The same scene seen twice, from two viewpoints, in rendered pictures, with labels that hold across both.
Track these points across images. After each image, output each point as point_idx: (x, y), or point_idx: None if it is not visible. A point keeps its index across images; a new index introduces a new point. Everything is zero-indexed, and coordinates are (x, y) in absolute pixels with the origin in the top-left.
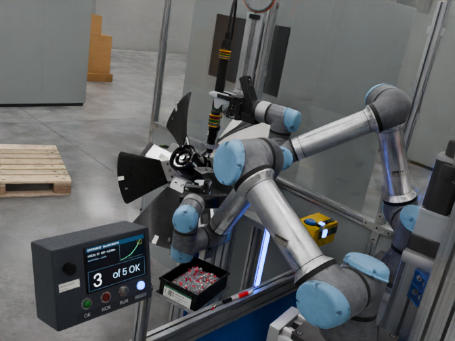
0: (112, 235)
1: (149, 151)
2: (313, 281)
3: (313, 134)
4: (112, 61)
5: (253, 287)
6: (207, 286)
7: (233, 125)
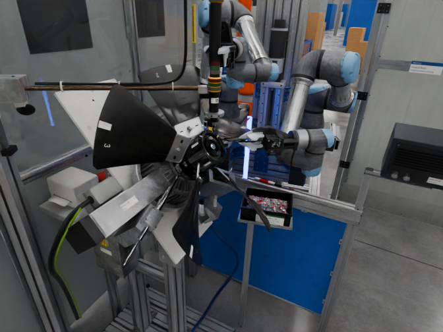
0: (428, 127)
1: (104, 224)
2: (355, 93)
3: (262, 46)
4: None
5: (248, 179)
6: (266, 198)
7: (81, 116)
